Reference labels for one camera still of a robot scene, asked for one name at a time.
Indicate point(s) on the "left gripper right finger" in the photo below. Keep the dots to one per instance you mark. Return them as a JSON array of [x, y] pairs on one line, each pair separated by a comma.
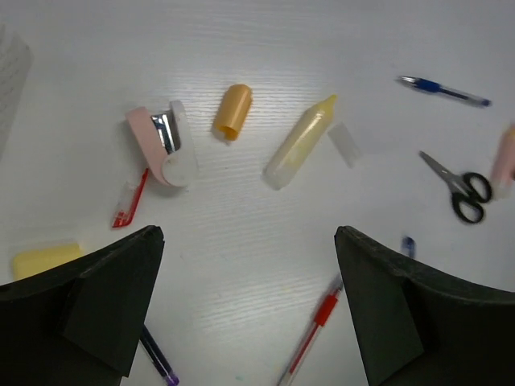
[[416, 325]]

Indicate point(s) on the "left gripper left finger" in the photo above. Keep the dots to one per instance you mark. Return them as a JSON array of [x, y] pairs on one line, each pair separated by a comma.
[[80, 323]]

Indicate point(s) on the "black handled scissors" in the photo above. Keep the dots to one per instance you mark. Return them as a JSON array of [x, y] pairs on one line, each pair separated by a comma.
[[468, 191]]

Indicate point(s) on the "pink glue bottle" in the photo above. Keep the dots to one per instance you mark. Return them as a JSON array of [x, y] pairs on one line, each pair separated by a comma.
[[502, 173]]

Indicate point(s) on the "pink white stapler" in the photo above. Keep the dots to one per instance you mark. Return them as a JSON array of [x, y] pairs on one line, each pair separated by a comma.
[[165, 140]]

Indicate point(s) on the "blue gel pen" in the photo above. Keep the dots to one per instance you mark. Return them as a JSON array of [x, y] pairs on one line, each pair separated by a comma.
[[431, 87]]

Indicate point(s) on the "blue pen cap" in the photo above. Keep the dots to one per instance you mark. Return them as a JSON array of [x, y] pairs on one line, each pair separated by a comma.
[[408, 247]]

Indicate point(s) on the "purple gel pen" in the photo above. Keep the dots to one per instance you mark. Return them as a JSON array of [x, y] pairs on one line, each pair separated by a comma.
[[158, 358]]

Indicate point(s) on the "yellow eraser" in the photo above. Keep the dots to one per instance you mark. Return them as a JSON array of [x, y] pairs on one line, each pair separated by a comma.
[[35, 261]]

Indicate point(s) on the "red gel pen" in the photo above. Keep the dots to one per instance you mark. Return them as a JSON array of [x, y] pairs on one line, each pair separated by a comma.
[[318, 322]]

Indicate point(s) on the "clear highlighter cap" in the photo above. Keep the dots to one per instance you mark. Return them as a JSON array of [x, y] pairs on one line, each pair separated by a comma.
[[344, 143]]

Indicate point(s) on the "yellow highlighter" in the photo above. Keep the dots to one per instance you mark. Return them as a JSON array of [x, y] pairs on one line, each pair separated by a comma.
[[299, 143]]

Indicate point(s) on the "orange marker cap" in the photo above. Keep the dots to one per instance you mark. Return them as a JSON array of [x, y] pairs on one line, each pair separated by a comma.
[[233, 111]]

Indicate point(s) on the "white perforated storage basket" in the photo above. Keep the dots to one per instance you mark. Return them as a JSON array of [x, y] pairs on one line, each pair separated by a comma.
[[16, 60]]

